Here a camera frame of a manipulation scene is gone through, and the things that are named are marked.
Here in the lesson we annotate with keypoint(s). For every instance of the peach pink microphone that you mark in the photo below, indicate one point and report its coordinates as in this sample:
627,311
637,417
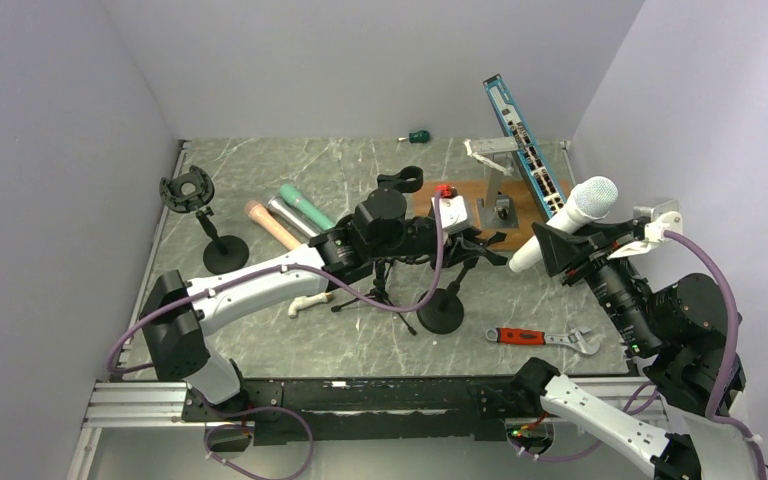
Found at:
258,213

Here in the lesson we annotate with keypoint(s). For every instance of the black shock mount desk stand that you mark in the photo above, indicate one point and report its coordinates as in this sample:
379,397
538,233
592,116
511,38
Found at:
192,192

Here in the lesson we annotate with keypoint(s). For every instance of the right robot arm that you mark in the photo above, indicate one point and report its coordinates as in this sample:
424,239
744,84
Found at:
686,333

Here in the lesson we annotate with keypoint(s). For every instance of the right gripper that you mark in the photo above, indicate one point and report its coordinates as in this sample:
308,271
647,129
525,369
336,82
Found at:
586,250

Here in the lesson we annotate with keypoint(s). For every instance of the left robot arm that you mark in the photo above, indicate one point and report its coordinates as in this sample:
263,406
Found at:
180,314

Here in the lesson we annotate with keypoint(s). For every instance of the white and chrome faucet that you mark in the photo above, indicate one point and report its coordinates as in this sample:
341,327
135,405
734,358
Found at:
305,302

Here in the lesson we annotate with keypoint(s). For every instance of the black tripod shock mount stand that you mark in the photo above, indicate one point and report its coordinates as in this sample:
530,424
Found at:
378,292

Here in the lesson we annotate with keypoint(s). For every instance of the white microphone silver grille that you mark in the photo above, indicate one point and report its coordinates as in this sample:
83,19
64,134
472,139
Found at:
588,202

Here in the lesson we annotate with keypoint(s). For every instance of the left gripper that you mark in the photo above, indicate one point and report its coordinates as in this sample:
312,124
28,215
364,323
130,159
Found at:
459,248

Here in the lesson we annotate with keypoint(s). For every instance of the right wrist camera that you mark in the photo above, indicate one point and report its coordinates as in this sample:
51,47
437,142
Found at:
652,222

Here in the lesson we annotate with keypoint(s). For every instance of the mint green microphone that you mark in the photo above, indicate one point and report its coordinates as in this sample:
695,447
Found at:
296,199

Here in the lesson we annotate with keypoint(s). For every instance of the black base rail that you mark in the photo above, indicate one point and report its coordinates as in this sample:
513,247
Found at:
293,410

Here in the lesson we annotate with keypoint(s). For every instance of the wooden board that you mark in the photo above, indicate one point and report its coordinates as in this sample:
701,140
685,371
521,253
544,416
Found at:
525,208

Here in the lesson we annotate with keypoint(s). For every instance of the red handled adjustable wrench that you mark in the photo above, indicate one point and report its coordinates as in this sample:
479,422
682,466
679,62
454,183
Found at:
574,339

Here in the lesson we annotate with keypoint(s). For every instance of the metal bracket on post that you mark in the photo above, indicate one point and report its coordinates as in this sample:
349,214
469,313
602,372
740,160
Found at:
495,210

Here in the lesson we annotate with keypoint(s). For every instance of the black round base clip stand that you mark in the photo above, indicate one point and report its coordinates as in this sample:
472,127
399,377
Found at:
408,180

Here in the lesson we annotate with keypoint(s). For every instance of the grey condenser microphone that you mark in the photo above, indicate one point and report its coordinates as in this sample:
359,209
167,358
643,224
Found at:
276,205

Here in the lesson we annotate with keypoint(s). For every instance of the green handled screwdriver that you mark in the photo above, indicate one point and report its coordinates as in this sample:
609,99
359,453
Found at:
416,137

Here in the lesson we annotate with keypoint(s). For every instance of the blue network switch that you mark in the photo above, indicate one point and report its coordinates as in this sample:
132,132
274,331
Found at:
528,156

